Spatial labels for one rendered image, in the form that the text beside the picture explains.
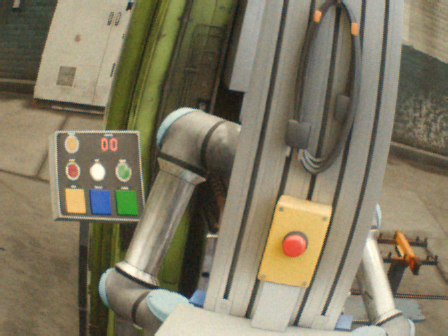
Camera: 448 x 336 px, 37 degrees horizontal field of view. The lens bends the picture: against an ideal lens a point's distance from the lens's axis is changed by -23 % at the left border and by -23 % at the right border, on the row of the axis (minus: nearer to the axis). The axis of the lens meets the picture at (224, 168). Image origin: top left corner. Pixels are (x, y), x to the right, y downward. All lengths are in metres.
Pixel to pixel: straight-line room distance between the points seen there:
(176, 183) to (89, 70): 6.18
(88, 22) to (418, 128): 4.19
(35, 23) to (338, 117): 7.62
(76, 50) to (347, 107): 6.85
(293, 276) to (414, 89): 7.88
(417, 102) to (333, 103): 7.89
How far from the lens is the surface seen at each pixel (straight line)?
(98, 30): 7.93
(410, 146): 9.22
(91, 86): 8.02
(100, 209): 2.48
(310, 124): 1.26
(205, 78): 2.76
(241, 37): 2.61
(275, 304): 1.31
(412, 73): 9.05
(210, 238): 2.70
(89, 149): 2.51
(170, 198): 1.86
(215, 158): 1.81
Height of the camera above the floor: 1.82
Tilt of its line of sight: 15 degrees down
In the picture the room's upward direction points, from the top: 11 degrees clockwise
